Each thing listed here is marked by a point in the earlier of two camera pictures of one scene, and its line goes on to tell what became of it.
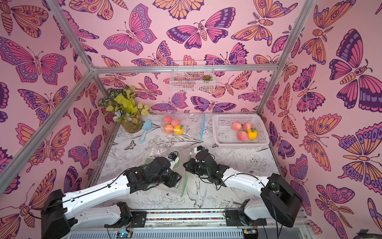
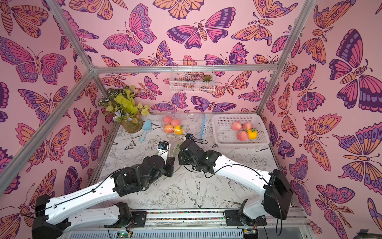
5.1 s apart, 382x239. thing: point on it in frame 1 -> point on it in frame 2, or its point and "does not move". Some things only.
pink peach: x=167 y=119 does not move
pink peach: x=242 y=136 does not move
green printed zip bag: x=181 y=170 -> x=173 y=152
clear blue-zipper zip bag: x=191 y=126 does not move
